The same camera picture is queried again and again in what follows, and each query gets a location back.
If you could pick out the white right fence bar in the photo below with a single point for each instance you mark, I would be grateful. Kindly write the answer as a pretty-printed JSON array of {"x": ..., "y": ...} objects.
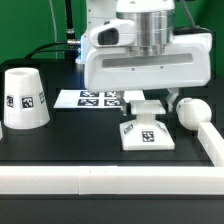
[{"x": 212, "y": 142}]

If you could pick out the white lamp bulb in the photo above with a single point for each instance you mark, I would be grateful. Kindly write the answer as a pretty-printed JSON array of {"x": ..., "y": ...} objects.
[{"x": 191, "y": 112}]

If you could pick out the white lamp base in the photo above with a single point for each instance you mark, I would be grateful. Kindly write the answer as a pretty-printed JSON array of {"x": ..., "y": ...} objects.
[{"x": 145, "y": 132}]

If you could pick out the white front fence bar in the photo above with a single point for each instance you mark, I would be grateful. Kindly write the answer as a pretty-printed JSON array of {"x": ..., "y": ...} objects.
[{"x": 111, "y": 180}]

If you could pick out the white lamp shade cone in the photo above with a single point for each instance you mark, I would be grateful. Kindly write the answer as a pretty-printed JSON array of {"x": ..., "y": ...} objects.
[{"x": 24, "y": 99}]

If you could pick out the white fence bar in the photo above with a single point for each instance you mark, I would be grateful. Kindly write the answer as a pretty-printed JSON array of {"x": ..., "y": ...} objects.
[
  {"x": 212, "y": 142},
  {"x": 111, "y": 180}
]

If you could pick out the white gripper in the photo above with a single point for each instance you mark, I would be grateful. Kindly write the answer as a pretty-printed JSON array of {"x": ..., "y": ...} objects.
[{"x": 111, "y": 66}]

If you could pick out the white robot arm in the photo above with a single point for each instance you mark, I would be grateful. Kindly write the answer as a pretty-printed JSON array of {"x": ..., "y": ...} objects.
[{"x": 154, "y": 20}]

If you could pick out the white marker sheet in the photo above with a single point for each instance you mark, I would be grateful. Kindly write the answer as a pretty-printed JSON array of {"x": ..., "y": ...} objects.
[{"x": 73, "y": 99}]

